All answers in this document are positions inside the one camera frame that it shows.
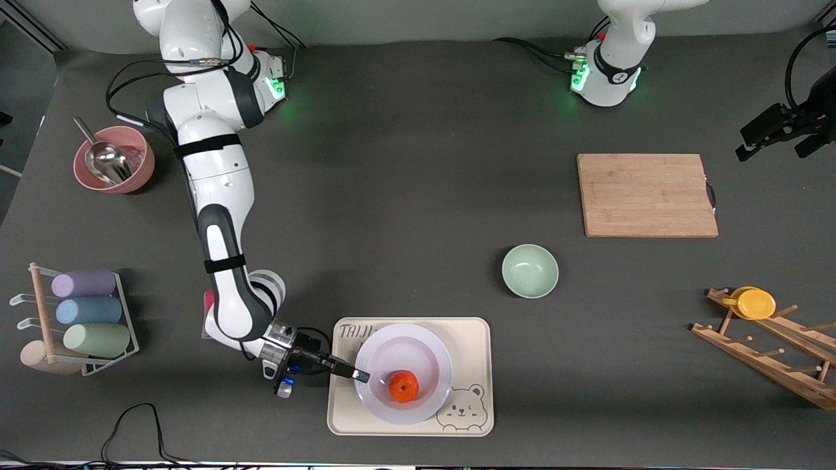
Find white wire cup rack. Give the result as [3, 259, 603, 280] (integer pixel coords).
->
[9, 262, 140, 377]

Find metal scoop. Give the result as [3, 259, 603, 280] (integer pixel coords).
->
[73, 116, 133, 187]

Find beige bear print tray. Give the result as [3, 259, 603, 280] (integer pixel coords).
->
[327, 317, 495, 437]

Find black left arm base cables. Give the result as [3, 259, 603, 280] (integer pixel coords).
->
[493, 16, 611, 76]

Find black right arm base cables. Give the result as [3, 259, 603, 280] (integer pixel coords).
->
[250, 2, 308, 80]

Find black arm base cables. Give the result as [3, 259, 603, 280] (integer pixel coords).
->
[250, 2, 308, 80]
[493, 16, 611, 76]

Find black floor cable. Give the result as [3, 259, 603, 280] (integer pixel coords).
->
[0, 403, 197, 468]

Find white round plate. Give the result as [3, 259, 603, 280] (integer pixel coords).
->
[353, 323, 454, 426]

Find wooden dish rack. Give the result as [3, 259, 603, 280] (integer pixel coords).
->
[691, 288, 836, 411]

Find purple cup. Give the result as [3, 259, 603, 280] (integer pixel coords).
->
[51, 268, 117, 299]

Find green cup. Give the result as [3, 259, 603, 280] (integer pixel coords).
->
[63, 323, 131, 358]

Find orange fruit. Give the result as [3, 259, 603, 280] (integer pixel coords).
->
[389, 370, 420, 402]

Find blue cup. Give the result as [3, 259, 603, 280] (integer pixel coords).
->
[56, 296, 123, 326]

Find pink bowl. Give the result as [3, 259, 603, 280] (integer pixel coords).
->
[73, 125, 156, 195]

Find wooden cutting board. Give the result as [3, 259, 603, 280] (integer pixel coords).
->
[577, 153, 720, 238]

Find wooden rack rod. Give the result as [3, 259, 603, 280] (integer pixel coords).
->
[29, 262, 58, 365]

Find yellow cup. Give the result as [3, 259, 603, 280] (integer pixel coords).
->
[722, 286, 777, 321]

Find pale green bowl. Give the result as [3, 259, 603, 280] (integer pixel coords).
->
[502, 244, 560, 299]

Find beige cup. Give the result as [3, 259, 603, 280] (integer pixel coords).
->
[20, 339, 82, 376]

